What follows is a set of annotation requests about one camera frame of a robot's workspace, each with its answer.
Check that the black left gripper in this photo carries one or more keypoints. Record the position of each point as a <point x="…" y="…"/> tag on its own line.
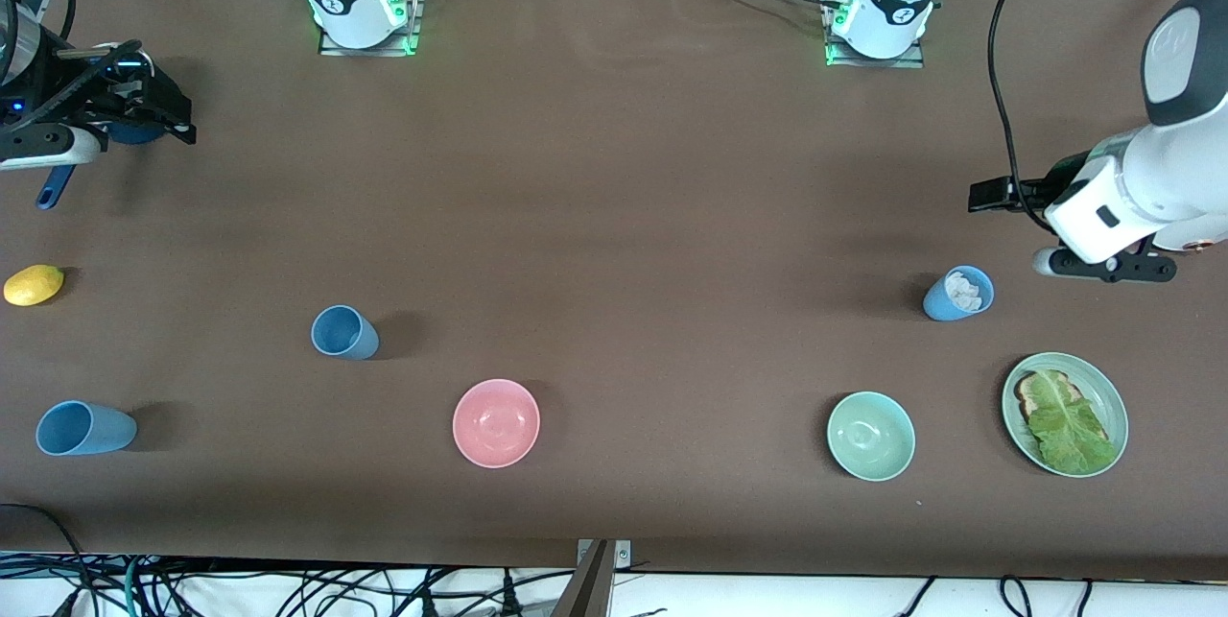
<point x="1052" y="185"/>

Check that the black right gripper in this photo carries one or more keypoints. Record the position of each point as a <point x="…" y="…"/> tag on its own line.
<point x="115" y="97"/>

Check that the white paper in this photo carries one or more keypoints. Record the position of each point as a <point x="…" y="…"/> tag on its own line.
<point x="964" y="293"/>

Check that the blue cup holding paper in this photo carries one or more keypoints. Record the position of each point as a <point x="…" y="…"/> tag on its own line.
<point x="940" y="305"/>

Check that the glass saucepan lid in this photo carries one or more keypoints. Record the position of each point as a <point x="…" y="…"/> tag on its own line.
<point x="125" y="56"/>

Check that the dark blue saucepan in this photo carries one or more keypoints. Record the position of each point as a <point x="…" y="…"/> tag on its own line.
<point x="53" y="190"/>

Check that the toast slice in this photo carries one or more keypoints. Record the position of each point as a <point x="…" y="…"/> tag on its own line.
<point x="1028" y="396"/>

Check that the white toaster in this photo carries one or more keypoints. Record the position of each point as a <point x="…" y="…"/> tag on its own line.
<point x="1194" y="248"/>

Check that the yellow lemon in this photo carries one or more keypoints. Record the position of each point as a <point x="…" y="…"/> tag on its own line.
<point x="34" y="285"/>

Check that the pale green plate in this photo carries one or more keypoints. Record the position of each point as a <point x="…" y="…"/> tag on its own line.
<point x="1108" y="396"/>

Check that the green lettuce leaf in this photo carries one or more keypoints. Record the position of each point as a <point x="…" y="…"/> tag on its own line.
<point x="1070" y="425"/>

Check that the pale green bowl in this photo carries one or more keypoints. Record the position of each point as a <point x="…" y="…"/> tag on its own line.
<point x="871" y="437"/>

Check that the pink bowl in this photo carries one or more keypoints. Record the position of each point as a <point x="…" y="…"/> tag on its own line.
<point x="496" y="423"/>

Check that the grey stand pole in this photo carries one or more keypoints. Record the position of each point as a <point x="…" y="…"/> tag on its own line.
<point x="585" y="593"/>

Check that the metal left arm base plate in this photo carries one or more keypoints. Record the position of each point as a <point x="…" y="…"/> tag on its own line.
<point x="863" y="62"/>

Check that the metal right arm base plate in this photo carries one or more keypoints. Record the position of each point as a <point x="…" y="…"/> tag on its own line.
<point x="384" y="51"/>

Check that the small metal table bracket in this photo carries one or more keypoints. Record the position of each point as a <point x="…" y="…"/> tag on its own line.
<point x="624" y="555"/>

